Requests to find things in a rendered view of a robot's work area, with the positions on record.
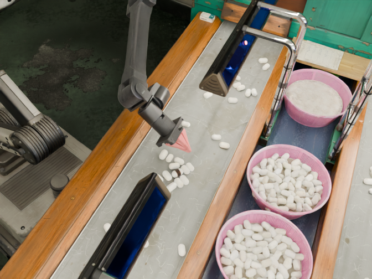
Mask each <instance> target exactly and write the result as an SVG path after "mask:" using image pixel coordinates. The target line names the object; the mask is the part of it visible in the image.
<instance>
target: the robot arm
mask: <svg viewBox="0 0 372 279"><path fill-rule="evenodd" d="M155 4H156V0H128V5H127V13H126V16H128V17H129V19H130V26H129V32H128V42H127V51H126V61H125V69H124V72H123V75H122V80H121V84H120V85H119V87H118V100H119V102H120V104H121V105H122V106H123V107H124V108H125V109H128V110H129V111H130V112H132V111H134V110H136V109H137V108H139V110H138V114H139V115H140V116H141V117H142V118H143V119H144V120H145V121H146V122H147V123H148V124H149V125H150V126H151V127H152V128H153V129H154V130H155V131H156V132H157V133H158V134H159V135H160V138H159V139H158V141H157V143H156V145H157V146H158V147H161V146H162V143H164V144H165V145H166V146H170V147H174V148H178V149H181V150H182V151H185V152H187V153H189V152H191V151H192V150H191V147H190V145H189V142H188V138H187V134H186V131H185V129H184V128H183V127H180V128H178V127H179V125H180V124H181V122H182V121H183V120H184V119H183V118H182V117H178V118H176V119H175V120H173V121H172V120H171V119H170V118H169V117H168V116H167V115H166V114H165V113H164V112H163V111H162V109H163V108H164V106H165V104H166V103H167V101H168V99H169V97H170V92H169V90H168V89H167V88H166V87H164V86H162V85H160V84H159V83H157V82H156V83H155V84H153V85H152V86H150V87H148V84H147V76H146V59H147V46H148V32H149V20H150V16H151V13H152V7H153V6H154V5H155Z"/></svg>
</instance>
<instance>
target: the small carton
mask: <svg viewBox="0 0 372 279"><path fill-rule="evenodd" d="M200 19H201V20H204V21H207V22H211V23H212V22H213V21H214V19H215V15H213V14H209V13H206V12H202V14H201V15H200Z"/></svg>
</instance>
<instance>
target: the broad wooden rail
mask: <svg viewBox="0 0 372 279"><path fill-rule="evenodd" d="M201 14H202V12H201V11H199V12H198V14H197V15H196V16H195V17H194V19H193V20H192V21H191V23H190V24H189V25H188V26H187V28H186V29H185V31H184V32H183V33H182V34H181V36H180V37H179V38H178V40H177V41H176V42H175V43H174V45H173V46H172V47H171V49H170V50H169V52H168V53H167V54H166V55H165V57H164V58H163V59H162V61H161V62H160V63H159V64H158V66H157V67H156V68H155V70H154V71H153V72H152V73H151V75H150V76H149V78H148V79H147V84H148V87H150V86H152V85H153V84H155V83H156V82H157V83H159V84H160V85H162V86H164V87H166V88H167V89H168V90H169V92H170V97H169V99H168V101H167V103H166V104H165V106H164V108H163V109H162V111H163V110H164V109H165V107H166V106H167V104H168V103H169V101H170V100H171V98H172V97H173V95H174V94H175V92H176V91H177V90H178V88H179V87H180V85H181V83H182V82H183V80H184V79H185V77H186V76H187V75H188V73H189V72H190V70H191V68H192V67H193V65H194V64H195V63H196V61H197V60H198V58H199V57H200V55H201V54H202V52H203V51H204V49H205V48H206V46H207V45H208V43H209V42H210V40H211V39H212V37H213V36H214V34H215V33H216V31H217V30H218V29H219V27H220V26H221V24H222V21H221V20H220V18H219V17H218V16H215V19H214V21H213V22H212V23H211V22H207V21H204V20H201V19H200V15H201ZM139 109H140V107H139V108H137V109H136V110H134V111H132V112H130V111H129V110H128V109H124V110H123V111H122V113H121V114H120V115H119V117H118V118H117V119H116V121H115V122H114V123H113V125H112V126H111V127H110V128H109V130H108V131H107V132H106V134H105V135H104V136H103V138H102V139H101V140H100V142H99V143H98V144H97V146H96V147H95V148H94V149H93V151H92V152H91V153H90V155H89V156H88V157H87V158H86V160H85V161H84V163H83V164H82V165H81V167H80V168H79V169H78V170H77V172H76V173H75V174H74V175H73V177H72V178H71V179H70V181H69V182H68V184H67V185H66V186H65V187H64V189H63V190H62V191H61V193H60V194H59V195H58V196H57V198H56V199H55V200H54V202H53V203H52V204H51V206H50V207H49V208H48V210H47V211H46V212H45V213H44V215H43V216H42V217H41V219H40V220H39V221H38V222H37V224H36V225H35V227H34V228H33V229H32V230H31V232H30V233H29V234H28V236H27V237H26V238H25V239H24V241H23V242H22V243H21V245H20V246H19V248H17V250H16V251H15V253H14V254H13V255H12V257H11V258H10V259H9V260H8V262H7V263H6V264H5V266H4V267H3V268H2V269H1V271H0V279H50V278H51V277H52V275H53V274H54V272H55V271H56V269H57V268H58V266H59V265H60V263H61V262H62V260H63V259H64V257H65V256H66V254H67V253H68V252H69V250H70V249H71V247H72V246H73V244H74V242H75V241H76V239H77V238H78V237H79V235H80V234H81V232H82V231H83V229H84V227H85V226H86V224H87V223H88V222H89V220H90V219H91V217H92V216H93V214H94V213H95V211H96V210H97V208H98V207H99V205H100V204H101V202H102V201H103V199H104V198H105V196H106V195H107V193H108V192H109V190H110V189H111V188H112V186H113V185H114V183H115V181H116V180H117V178H118V177H119V176H120V174H121V173H122V171H123V170H124V168H125V166H126V165H127V163H128V162H129V161H130V159H131V158H132V156H133V155H134V153H135V152H136V150H137V149H138V147H139V146H140V144H141V143H142V141H143V140H144V138H145V137H146V135H147V134H148V132H149V131H150V129H151V128H152V127H151V126H150V125H149V124H148V123H147V122H146V121H145V120H144V119H143V118H142V117H141V116H140V115H139V114H138V110H139Z"/></svg>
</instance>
